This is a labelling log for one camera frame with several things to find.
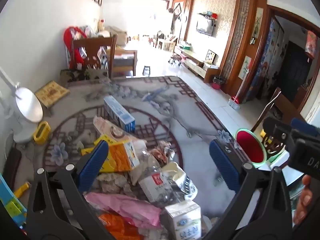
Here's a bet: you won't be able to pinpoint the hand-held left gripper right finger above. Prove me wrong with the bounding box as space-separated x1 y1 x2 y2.
201 139 294 240

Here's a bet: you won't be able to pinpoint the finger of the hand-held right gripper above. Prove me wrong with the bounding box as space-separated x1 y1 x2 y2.
262 116 293 153
291 118 319 137

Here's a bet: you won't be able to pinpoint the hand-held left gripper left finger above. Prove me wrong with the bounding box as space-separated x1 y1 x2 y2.
25 139 118 240

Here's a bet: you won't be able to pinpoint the red bin with green rim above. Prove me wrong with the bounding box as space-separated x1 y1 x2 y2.
235 128 268 169

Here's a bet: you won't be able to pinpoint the orange yellow carton box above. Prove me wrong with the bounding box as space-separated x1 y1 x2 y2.
100 140 140 173

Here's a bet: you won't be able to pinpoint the pink biscuit box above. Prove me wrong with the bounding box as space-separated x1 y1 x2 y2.
93 116 140 140

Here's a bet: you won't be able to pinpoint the blue white toothpaste box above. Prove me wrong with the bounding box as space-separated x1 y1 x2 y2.
104 95 136 133

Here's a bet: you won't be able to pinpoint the person's right hand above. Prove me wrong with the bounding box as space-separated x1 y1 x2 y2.
292 174 313 227

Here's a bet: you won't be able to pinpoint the brown crumpled paper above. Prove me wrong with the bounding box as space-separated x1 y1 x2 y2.
96 172 140 195

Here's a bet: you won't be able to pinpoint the yellow label box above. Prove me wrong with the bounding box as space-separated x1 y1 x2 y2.
80 134 120 155

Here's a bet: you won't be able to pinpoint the cream printed plastic wrapper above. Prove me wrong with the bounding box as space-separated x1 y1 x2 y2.
162 161 198 201

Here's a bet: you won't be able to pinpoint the mop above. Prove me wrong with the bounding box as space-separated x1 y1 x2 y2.
229 69 250 109

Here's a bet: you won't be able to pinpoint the pink plastic bag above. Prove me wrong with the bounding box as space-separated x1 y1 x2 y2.
85 192 163 228

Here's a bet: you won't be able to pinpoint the dark door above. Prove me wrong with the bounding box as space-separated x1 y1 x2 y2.
277 41 313 103

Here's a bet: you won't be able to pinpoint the crumpled foil wrappers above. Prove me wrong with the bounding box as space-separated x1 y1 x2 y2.
150 141 180 165

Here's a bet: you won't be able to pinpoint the cartoon printed door curtain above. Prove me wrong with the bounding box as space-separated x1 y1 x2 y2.
250 17 285 100

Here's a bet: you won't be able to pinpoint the yellow plastic container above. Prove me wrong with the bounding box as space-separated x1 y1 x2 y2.
34 121 50 145

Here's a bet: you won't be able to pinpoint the clear plastic bottle red label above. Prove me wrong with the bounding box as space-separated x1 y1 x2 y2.
135 145 187 209

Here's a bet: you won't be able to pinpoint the white milk carton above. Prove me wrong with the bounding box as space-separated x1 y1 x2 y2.
164 200 202 240

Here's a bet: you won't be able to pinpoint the orange plastic wrapper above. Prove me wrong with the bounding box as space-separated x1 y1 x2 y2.
99 212 143 240

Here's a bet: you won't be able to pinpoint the red wastebasket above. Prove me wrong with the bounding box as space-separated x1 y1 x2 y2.
212 76 227 90

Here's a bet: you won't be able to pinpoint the yellow plastic clip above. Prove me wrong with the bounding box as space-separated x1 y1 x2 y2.
14 182 30 198

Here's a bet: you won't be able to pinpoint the dark brown case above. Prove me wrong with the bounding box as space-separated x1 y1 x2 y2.
2 147 22 183

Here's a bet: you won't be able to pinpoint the yellow patterned seat cushion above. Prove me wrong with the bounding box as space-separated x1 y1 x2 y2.
34 80 70 105

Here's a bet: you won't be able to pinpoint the dark floral chair cushion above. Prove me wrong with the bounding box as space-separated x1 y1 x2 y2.
59 69 110 87

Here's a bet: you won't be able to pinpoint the blue yellow toy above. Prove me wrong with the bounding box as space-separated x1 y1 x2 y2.
0 174 28 228

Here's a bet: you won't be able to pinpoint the colourful framed picture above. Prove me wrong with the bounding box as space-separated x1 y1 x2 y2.
205 50 217 64

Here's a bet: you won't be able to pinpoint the low television cabinet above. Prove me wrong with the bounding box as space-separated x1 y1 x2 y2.
175 46 220 77

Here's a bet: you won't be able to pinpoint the wooden dining chair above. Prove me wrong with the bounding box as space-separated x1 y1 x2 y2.
71 34 118 79

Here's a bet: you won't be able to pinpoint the rolling stool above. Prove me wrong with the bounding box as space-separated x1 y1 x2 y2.
169 54 183 67

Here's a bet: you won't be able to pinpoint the red bag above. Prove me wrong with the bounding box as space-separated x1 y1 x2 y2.
63 26 88 69

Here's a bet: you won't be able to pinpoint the white side table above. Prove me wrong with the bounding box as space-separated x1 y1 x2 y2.
157 39 177 52

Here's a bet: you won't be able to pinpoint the beige sofa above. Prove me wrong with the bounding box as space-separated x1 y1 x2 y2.
104 26 128 47

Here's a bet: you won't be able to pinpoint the white bead chain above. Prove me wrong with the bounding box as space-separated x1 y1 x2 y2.
259 92 280 120

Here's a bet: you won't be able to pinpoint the bamboo wall scroll picture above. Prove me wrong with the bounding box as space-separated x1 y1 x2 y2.
239 56 252 79

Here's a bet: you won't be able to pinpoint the red wall hanging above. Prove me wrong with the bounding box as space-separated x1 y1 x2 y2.
305 30 319 59

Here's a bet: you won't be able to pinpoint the tall wall scroll picture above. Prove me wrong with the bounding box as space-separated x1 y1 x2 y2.
251 7 264 45

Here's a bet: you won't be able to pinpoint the wall television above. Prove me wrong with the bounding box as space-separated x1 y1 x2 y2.
196 19 214 37

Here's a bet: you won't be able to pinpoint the wall shelf with ornaments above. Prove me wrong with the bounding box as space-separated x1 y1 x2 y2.
197 11 218 20

